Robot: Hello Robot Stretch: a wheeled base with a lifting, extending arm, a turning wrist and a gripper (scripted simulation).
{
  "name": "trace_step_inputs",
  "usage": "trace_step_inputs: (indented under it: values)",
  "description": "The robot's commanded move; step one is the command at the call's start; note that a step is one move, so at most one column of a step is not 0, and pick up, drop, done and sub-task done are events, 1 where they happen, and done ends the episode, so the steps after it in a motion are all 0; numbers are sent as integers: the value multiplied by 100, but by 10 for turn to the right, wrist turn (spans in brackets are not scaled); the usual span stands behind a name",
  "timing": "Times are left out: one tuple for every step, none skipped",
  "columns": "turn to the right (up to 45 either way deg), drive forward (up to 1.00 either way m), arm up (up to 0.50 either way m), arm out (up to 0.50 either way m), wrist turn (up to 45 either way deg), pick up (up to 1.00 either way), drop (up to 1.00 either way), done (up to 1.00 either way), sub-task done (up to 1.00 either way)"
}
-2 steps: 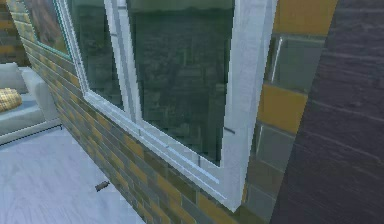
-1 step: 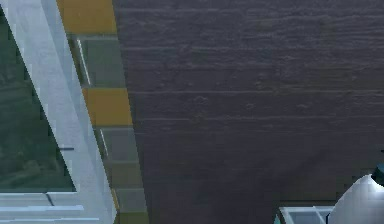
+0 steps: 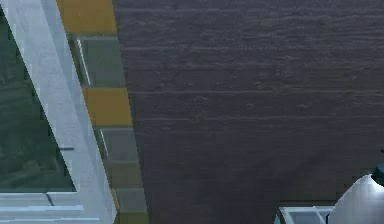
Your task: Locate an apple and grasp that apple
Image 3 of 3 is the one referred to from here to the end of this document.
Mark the white framed window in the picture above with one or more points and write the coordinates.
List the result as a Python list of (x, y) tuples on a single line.
[(53, 100)]

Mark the yellow and grey striped panel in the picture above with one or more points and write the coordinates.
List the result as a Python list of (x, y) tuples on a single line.
[(106, 106)]

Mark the dark teal round object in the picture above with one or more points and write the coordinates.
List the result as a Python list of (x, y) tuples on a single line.
[(379, 175)]

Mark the white framed glass box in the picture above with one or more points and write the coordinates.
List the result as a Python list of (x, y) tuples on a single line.
[(305, 216)]

